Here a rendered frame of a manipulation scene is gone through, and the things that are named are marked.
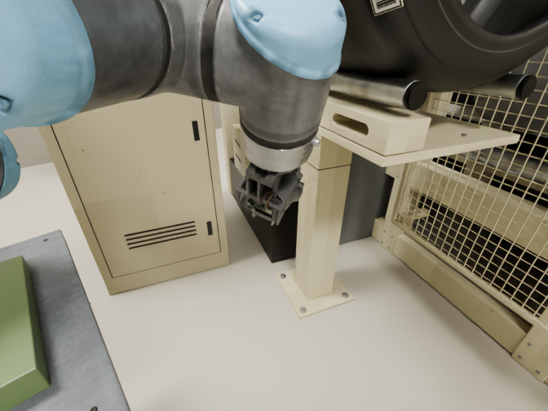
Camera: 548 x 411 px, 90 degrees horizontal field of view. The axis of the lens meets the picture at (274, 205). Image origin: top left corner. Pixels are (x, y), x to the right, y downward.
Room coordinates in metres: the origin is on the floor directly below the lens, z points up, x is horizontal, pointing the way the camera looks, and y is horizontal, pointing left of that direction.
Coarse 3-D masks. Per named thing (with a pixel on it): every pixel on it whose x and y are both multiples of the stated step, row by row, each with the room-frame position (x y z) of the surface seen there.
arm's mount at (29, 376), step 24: (0, 264) 0.37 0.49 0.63; (24, 264) 0.38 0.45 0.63; (0, 288) 0.31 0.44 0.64; (24, 288) 0.31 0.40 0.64; (0, 312) 0.27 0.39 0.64; (24, 312) 0.27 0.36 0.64; (0, 336) 0.23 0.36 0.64; (24, 336) 0.23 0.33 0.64; (0, 360) 0.19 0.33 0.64; (24, 360) 0.19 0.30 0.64; (0, 384) 0.17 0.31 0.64; (24, 384) 0.17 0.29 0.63; (48, 384) 0.19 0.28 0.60; (0, 408) 0.16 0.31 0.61
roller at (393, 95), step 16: (336, 80) 0.65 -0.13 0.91; (352, 80) 0.60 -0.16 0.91; (368, 80) 0.56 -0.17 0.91; (384, 80) 0.52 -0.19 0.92; (400, 80) 0.50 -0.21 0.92; (416, 80) 0.48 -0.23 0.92; (368, 96) 0.55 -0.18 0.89; (384, 96) 0.51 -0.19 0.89; (400, 96) 0.47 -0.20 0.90; (416, 96) 0.46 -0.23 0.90
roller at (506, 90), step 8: (496, 80) 0.61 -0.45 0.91; (504, 80) 0.60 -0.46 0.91; (512, 80) 0.59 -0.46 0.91; (520, 80) 0.57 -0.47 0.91; (528, 80) 0.57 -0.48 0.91; (536, 80) 0.58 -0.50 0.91; (472, 88) 0.65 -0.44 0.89; (480, 88) 0.64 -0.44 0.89; (488, 88) 0.62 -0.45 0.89; (496, 88) 0.61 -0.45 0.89; (504, 88) 0.59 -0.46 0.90; (512, 88) 0.58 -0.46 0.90; (520, 88) 0.57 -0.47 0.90; (528, 88) 0.57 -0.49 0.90; (504, 96) 0.60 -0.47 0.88; (512, 96) 0.58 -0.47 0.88; (520, 96) 0.57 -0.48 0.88
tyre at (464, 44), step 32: (352, 0) 0.48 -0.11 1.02; (416, 0) 0.44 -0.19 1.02; (448, 0) 0.46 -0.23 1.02; (480, 0) 0.83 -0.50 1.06; (512, 0) 0.76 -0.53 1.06; (544, 0) 0.69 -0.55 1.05; (352, 32) 0.51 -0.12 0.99; (384, 32) 0.47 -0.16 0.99; (416, 32) 0.46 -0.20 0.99; (448, 32) 0.47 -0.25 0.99; (480, 32) 0.49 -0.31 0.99; (512, 32) 0.55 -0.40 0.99; (544, 32) 0.55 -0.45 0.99; (352, 64) 0.60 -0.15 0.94; (384, 64) 0.51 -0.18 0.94; (416, 64) 0.49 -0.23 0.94; (448, 64) 0.49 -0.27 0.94; (480, 64) 0.50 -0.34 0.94; (512, 64) 0.54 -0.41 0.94
